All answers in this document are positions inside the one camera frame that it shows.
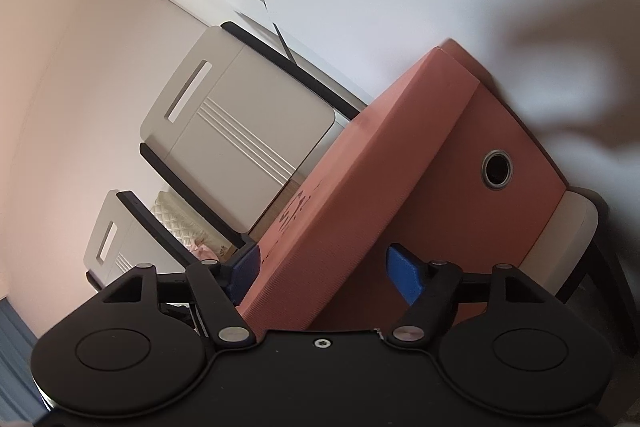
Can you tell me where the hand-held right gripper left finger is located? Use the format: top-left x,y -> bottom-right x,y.
100,244 -> 264,345

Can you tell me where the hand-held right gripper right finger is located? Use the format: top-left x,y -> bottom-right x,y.
386,244 -> 544,346

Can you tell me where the pink Josiny shoe box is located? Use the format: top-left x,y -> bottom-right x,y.
239,38 -> 501,324

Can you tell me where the pink bed cover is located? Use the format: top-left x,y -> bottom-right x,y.
187,241 -> 229,264

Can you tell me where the white quilted cushion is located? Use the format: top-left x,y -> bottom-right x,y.
150,191 -> 202,254

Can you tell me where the blue grey ribbed cloth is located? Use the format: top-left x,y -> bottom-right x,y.
0,296 -> 51,424

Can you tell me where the white chair black frame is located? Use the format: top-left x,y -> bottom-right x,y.
139,21 -> 623,304
84,189 -> 242,294

